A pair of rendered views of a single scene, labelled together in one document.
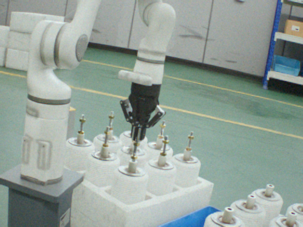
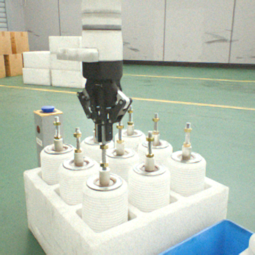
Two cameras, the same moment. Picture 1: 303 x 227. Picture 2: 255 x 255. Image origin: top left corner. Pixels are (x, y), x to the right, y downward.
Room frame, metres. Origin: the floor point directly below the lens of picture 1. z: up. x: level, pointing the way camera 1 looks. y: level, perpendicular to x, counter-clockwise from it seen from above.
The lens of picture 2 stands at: (0.49, -0.15, 0.54)
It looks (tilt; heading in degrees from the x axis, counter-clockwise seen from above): 16 degrees down; 13
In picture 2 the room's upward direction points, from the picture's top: straight up
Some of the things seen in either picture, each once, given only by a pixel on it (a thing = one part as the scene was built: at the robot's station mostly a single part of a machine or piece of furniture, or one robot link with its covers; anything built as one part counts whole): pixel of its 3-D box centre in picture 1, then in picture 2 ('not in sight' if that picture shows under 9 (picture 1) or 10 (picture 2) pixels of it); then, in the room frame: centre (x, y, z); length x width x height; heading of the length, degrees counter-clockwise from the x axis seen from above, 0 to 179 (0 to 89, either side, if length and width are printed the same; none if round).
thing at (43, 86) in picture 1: (52, 63); not in sight; (0.79, 0.20, 0.54); 0.09 x 0.09 x 0.17; 78
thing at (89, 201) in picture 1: (125, 197); (120, 208); (1.21, 0.02, 0.09); 0.39 x 0.39 x 0.18; 48
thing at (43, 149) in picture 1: (44, 138); not in sight; (0.79, 0.20, 0.39); 0.09 x 0.09 x 0.17; 77
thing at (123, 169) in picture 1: (131, 171); (104, 182); (1.04, 0.02, 0.25); 0.08 x 0.08 x 0.01
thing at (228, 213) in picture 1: (228, 215); not in sight; (0.82, -0.22, 0.26); 0.02 x 0.02 x 0.03
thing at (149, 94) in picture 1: (144, 96); (102, 81); (1.04, 0.02, 0.46); 0.08 x 0.08 x 0.09
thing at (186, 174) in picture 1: (180, 185); (184, 190); (1.22, -0.14, 0.16); 0.10 x 0.10 x 0.18
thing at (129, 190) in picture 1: (126, 200); (105, 221); (1.04, 0.02, 0.16); 0.10 x 0.10 x 0.18
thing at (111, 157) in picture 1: (104, 155); (78, 163); (1.12, 0.10, 0.25); 0.08 x 0.08 x 0.01
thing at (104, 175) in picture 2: (132, 166); (104, 176); (1.04, 0.02, 0.26); 0.02 x 0.02 x 0.03
